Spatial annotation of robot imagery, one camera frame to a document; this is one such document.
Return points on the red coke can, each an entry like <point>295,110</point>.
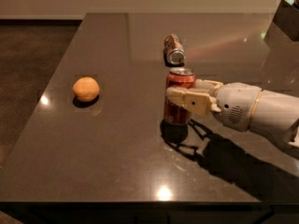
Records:
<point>178,77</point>

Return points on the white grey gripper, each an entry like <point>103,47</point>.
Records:
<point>237,104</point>

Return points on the brown silver soda can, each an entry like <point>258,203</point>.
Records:
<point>174,51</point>

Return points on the dark box on table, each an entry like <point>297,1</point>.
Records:
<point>285,22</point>

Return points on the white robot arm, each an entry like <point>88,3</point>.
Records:
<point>275,117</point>

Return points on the orange fruit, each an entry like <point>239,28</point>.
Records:
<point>86,89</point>

